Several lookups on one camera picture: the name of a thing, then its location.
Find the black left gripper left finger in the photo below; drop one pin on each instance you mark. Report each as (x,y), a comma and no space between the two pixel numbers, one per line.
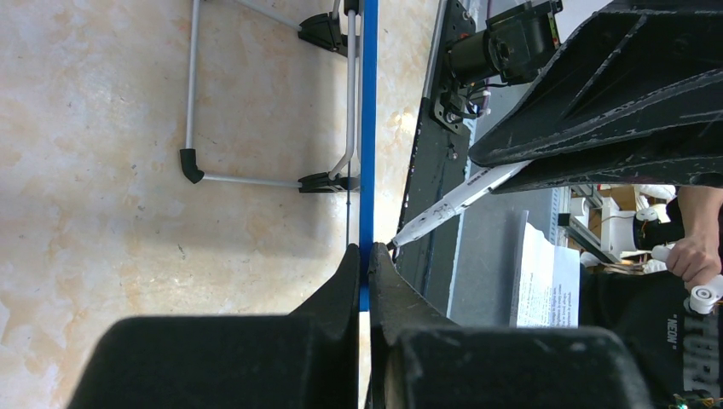
(305,359)

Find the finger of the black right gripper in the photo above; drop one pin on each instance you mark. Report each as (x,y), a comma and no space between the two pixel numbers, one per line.
(633,71)
(672,136)

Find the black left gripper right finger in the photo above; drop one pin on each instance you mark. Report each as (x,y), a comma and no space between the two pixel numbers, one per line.
(421,359)

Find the blue framed whiteboard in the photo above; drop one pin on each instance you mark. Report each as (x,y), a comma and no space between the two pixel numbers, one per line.
(281,99)

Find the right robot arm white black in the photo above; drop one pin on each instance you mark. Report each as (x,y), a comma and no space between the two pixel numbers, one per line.
(515,46)

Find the operator hand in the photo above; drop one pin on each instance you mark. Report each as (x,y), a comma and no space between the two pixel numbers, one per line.
(695,259)

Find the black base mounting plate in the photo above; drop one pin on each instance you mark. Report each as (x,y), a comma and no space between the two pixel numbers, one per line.
(438,163)

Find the white paper sheet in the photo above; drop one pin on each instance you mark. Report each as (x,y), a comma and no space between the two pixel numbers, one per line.
(546,283)

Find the operator in black shirt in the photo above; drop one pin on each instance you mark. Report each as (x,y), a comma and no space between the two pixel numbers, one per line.
(678,352)

